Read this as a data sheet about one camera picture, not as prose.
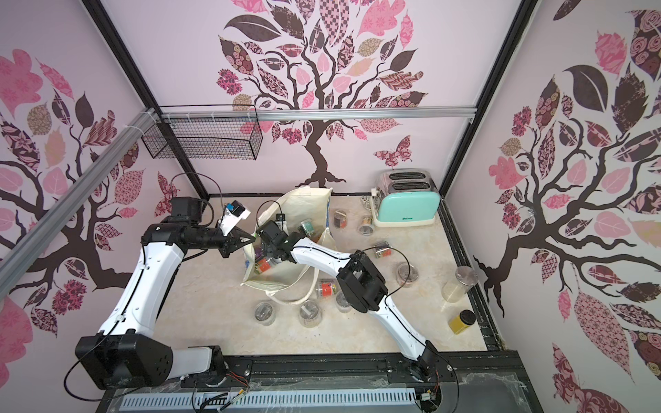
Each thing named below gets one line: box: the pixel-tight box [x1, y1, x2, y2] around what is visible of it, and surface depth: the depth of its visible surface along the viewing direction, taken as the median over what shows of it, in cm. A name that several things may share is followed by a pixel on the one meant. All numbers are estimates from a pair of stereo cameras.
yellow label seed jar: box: [448, 308, 477, 335], surface depth 77 cm
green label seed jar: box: [300, 218, 315, 237], surface depth 97 cm
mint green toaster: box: [370, 168, 442, 228], surface depth 105 cm
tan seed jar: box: [358, 216, 375, 237], surface depth 106 cm
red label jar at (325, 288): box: [315, 277, 337, 299], surface depth 87 cm
